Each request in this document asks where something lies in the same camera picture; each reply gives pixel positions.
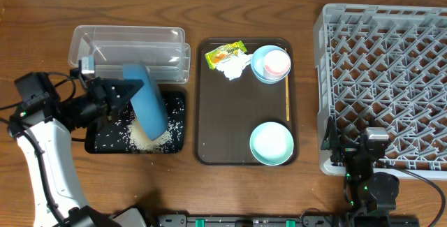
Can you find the dark blue plate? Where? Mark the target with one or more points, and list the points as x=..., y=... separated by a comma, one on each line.
x=147, y=103

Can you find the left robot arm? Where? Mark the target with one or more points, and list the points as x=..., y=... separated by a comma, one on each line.
x=42, y=125

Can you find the pink cup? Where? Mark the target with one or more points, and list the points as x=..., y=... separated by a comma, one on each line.
x=276, y=64

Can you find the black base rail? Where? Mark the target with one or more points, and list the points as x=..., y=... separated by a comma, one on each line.
x=173, y=220

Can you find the light blue bowl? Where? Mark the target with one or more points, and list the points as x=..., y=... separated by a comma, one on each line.
x=257, y=64

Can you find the white rice pile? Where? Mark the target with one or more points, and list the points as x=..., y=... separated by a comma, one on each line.
x=139, y=140

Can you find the black plastic tray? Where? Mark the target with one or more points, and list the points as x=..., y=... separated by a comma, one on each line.
x=112, y=138

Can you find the grey dishwasher rack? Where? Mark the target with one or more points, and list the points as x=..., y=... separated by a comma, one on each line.
x=387, y=65

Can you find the clear plastic bin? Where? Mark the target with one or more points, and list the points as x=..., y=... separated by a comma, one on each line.
x=163, y=50

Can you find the wooden chopstick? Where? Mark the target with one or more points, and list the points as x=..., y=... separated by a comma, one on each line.
x=287, y=99

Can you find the crumpled white napkin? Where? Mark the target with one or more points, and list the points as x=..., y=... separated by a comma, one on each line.
x=234, y=66

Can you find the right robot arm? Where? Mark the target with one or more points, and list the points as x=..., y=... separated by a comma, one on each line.
x=364, y=189

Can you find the green yellow snack wrapper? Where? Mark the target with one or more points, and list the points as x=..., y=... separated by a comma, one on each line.
x=223, y=52

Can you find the mint green bowl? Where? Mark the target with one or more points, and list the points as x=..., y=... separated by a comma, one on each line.
x=271, y=143

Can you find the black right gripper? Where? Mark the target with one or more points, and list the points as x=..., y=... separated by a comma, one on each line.
x=332, y=140

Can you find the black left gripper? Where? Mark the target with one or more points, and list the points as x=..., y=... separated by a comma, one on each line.
x=103, y=92

